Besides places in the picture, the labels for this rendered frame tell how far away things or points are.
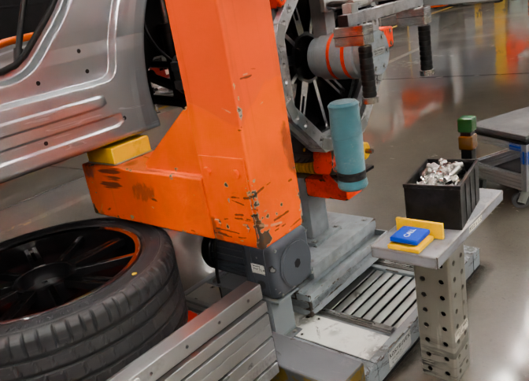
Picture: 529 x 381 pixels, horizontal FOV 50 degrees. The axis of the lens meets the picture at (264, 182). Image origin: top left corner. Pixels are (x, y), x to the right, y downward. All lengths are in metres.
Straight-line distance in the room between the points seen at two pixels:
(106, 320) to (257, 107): 0.56
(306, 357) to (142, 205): 0.60
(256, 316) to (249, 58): 0.63
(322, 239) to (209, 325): 0.75
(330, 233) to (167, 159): 0.77
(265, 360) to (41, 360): 0.55
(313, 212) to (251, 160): 0.77
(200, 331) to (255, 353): 0.21
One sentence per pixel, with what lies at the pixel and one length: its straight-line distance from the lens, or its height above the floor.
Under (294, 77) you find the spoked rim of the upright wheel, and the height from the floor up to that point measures 0.81.
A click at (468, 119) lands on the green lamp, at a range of 1.62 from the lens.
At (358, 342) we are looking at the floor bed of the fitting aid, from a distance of 1.72.
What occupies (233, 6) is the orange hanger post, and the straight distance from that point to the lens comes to 1.20.
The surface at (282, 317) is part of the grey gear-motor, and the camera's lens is 1.75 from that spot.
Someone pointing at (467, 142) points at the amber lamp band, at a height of 0.59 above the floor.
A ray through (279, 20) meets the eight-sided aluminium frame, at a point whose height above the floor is 0.99.
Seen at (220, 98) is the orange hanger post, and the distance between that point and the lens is 1.21.
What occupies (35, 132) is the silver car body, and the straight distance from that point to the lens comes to 1.51.
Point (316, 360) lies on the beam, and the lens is 1.58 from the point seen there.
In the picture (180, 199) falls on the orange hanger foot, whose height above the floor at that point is 0.62.
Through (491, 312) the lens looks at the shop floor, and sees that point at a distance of 1.98.
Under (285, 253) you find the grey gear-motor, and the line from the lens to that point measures 1.61.
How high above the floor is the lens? 1.07
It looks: 19 degrees down
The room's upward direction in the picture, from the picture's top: 10 degrees counter-clockwise
